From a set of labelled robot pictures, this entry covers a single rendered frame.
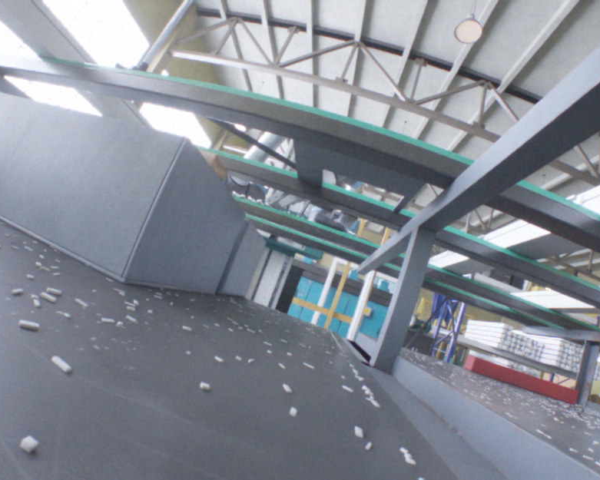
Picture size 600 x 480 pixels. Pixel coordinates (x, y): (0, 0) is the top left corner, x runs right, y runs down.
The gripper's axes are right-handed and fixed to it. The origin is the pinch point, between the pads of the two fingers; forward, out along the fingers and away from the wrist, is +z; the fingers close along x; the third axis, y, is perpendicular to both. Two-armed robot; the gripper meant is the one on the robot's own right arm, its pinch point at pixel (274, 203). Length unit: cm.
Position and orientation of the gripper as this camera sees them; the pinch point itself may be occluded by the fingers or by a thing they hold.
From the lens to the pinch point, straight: 99.7
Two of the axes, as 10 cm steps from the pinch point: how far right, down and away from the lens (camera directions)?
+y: -5.2, -8.4, 1.6
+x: -0.3, -1.6, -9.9
